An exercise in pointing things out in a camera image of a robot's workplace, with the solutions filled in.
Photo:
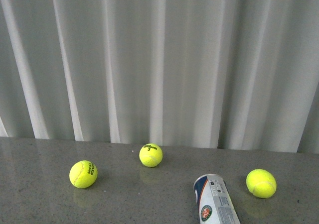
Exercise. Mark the clear Wilson tennis ball can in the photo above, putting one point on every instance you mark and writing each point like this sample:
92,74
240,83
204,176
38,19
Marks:
213,201

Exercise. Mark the grey pleated curtain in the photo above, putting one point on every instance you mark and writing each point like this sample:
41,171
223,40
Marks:
232,74

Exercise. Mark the plain yellow tennis ball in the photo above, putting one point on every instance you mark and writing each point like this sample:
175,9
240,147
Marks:
261,183

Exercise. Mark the Head Team tennis ball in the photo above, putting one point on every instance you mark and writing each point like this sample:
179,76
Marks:
83,174

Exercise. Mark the Wilson 3 tennis ball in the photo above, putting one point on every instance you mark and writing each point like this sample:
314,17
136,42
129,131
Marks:
150,155

